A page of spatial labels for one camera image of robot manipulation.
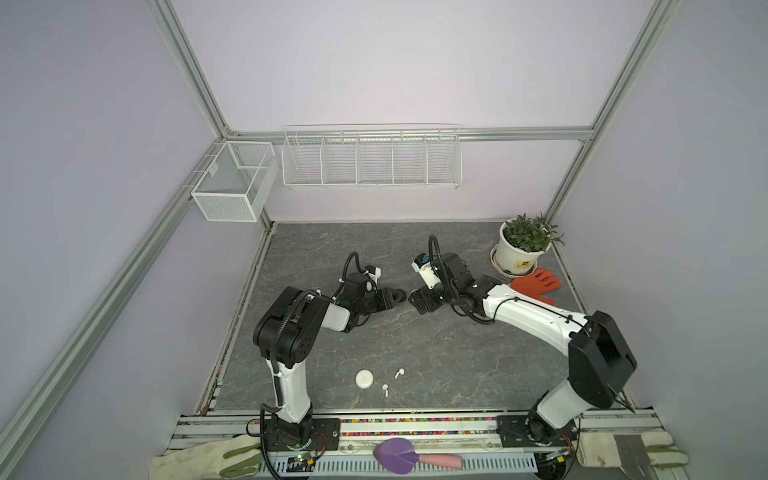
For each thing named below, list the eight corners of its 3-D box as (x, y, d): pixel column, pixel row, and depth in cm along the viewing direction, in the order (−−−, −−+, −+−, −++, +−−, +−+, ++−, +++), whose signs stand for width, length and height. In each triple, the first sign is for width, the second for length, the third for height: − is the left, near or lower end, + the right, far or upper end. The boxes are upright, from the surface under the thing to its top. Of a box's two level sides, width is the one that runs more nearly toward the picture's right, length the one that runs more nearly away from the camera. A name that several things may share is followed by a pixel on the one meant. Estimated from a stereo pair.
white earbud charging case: (355, 389, 83) (354, 387, 81) (356, 370, 86) (355, 368, 84) (374, 389, 83) (373, 387, 81) (374, 370, 86) (374, 368, 84)
